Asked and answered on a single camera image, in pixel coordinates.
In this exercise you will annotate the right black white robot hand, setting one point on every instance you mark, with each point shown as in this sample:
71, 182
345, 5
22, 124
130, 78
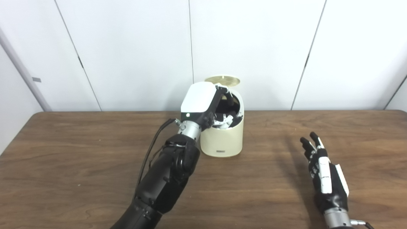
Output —
327, 178

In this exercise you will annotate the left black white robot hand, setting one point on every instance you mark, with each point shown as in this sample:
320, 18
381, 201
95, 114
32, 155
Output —
198, 98

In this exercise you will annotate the cream round bin lid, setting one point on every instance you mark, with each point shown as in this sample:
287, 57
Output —
222, 80

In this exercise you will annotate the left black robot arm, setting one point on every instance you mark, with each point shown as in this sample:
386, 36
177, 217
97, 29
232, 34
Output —
165, 178

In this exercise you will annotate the black bin liner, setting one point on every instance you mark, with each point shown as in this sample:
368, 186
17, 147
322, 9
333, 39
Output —
235, 101

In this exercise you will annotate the cream-colored round bin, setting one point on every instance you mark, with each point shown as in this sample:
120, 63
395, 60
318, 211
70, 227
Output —
222, 140

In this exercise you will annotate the grey wall post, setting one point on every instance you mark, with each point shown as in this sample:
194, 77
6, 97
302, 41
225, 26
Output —
22, 70

